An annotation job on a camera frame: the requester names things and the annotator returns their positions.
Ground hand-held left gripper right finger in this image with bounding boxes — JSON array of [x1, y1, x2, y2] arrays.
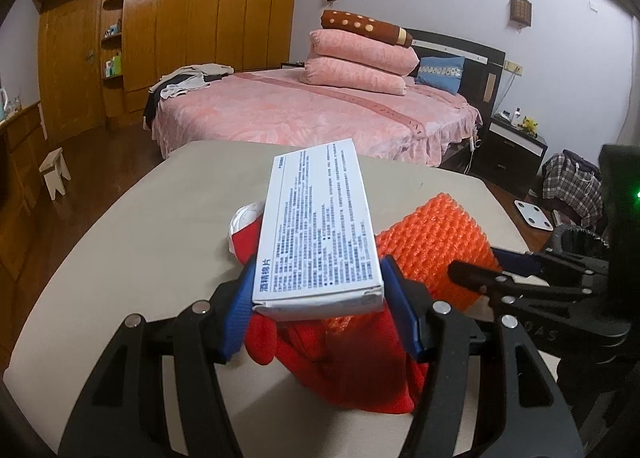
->
[[380, 254, 585, 458]]

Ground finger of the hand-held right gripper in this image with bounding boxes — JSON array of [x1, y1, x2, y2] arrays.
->
[[446, 260, 596, 328], [491, 245, 608, 289]]

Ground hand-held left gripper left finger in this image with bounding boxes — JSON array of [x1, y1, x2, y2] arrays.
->
[[59, 263, 258, 458]]

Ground orange foam net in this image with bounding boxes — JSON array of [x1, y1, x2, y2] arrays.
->
[[320, 192, 502, 334]]

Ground red cloth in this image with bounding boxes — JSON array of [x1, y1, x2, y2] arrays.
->
[[235, 218, 431, 414]]

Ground white printed cardboard box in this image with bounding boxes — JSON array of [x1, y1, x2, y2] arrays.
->
[[251, 138, 385, 323]]

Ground white bathroom scale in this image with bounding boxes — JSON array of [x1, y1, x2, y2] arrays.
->
[[515, 201, 556, 231]]

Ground plaid cloth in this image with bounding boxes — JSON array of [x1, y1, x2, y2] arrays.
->
[[541, 153, 603, 229]]

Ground dark nightstand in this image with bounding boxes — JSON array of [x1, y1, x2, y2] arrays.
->
[[472, 110, 548, 184]]

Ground dark folded clothes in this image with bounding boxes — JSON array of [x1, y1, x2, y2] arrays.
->
[[562, 149, 601, 174]]

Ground bed with pink bedspread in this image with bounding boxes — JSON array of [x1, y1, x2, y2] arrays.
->
[[145, 28, 506, 171]]

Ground blue pillow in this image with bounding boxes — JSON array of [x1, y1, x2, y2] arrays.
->
[[415, 55, 467, 95]]

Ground dark bed headboard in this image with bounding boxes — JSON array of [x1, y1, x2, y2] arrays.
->
[[402, 28, 506, 116]]

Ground small white stool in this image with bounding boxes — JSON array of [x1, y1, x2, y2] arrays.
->
[[40, 148, 72, 200]]

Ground pile of clothes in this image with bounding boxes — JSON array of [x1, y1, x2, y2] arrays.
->
[[148, 64, 235, 100]]

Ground folded pink quilt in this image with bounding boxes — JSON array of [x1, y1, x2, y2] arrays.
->
[[299, 55, 407, 96]]

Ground stacked pink pillows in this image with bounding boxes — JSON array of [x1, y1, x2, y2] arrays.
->
[[307, 29, 420, 78]]

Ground low wooden cabinet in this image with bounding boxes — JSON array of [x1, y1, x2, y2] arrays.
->
[[0, 100, 51, 279]]

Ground brown polka dot pillow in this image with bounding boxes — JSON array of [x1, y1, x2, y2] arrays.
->
[[320, 9, 414, 48]]

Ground wooden wardrobe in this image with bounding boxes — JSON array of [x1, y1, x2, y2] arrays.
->
[[31, 0, 302, 139]]

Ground large wooden wall lamp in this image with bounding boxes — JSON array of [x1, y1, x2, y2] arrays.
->
[[510, 0, 532, 28]]

